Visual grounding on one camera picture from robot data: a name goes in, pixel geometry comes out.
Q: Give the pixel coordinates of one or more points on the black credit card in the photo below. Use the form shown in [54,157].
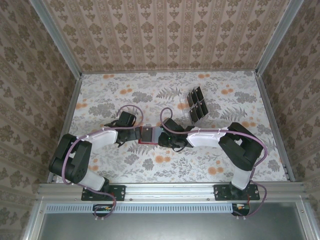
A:
[194,115]
[146,133]
[198,111]
[190,99]
[203,108]
[195,96]
[199,92]

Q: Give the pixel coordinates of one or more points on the red leather card holder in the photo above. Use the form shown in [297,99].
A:
[147,142]

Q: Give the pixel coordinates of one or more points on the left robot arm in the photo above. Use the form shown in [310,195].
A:
[105,136]

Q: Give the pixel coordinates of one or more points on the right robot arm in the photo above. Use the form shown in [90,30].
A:
[202,137]

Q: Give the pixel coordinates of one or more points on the clear acrylic card stand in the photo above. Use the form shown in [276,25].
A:
[183,102]

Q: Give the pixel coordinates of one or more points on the floral patterned table cover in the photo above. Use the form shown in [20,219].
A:
[150,85]

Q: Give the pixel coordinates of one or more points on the grey metal sheet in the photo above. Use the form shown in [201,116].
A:
[170,227]

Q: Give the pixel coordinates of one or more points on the aluminium mounting rail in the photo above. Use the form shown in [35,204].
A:
[170,191]

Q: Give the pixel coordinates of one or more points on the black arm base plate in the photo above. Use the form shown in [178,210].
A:
[221,193]
[118,193]

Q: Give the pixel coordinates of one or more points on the aluminium table side rail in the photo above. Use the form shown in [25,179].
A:
[268,107]
[71,107]

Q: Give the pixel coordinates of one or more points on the aluminium frame post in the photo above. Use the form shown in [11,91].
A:
[277,37]
[57,37]

